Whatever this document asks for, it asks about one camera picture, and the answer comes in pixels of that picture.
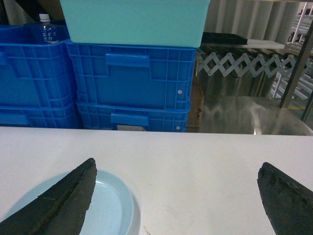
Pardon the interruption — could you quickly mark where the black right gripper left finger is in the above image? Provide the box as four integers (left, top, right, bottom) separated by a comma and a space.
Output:
0, 158, 97, 235

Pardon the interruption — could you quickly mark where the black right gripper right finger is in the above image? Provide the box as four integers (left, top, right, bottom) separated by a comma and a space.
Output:
257, 162, 313, 235

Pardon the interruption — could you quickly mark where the light blue oval tray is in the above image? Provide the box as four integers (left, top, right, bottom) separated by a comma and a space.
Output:
6, 171, 140, 235

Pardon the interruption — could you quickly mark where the black tray on conveyor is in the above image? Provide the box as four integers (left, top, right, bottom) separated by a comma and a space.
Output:
201, 32, 247, 45

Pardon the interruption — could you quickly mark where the blue crate lower middle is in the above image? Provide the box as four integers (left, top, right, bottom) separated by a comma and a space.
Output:
76, 101, 190, 132

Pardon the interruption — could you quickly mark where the blue crate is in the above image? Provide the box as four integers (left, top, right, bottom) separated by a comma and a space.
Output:
76, 101, 190, 132
0, 103, 83, 129
0, 25, 77, 108
65, 40, 196, 110

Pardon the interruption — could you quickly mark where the blue crate lower left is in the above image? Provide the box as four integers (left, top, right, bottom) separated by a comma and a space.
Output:
0, 103, 83, 129

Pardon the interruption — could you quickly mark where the white work table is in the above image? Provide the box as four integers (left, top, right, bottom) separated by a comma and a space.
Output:
0, 127, 313, 235

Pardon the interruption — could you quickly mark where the blue crate upper left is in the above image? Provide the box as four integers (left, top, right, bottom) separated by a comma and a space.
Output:
0, 25, 77, 108

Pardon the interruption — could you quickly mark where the expandable roller conveyor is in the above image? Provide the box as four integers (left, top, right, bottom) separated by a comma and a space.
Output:
196, 46, 298, 99

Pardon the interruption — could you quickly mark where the blue crate upper middle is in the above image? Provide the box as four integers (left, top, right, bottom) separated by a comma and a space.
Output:
65, 40, 196, 110

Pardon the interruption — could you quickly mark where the white board on conveyor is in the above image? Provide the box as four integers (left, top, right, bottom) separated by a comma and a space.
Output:
243, 39, 285, 49

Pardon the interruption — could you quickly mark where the clear water bottle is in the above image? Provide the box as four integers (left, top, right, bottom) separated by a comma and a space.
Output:
39, 13, 59, 45

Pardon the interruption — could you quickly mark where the teal plastic bin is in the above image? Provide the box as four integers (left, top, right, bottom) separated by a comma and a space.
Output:
60, 0, 210, 48

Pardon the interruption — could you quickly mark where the steel post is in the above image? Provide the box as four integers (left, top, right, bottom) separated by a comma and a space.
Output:
279, 23, 313, 109

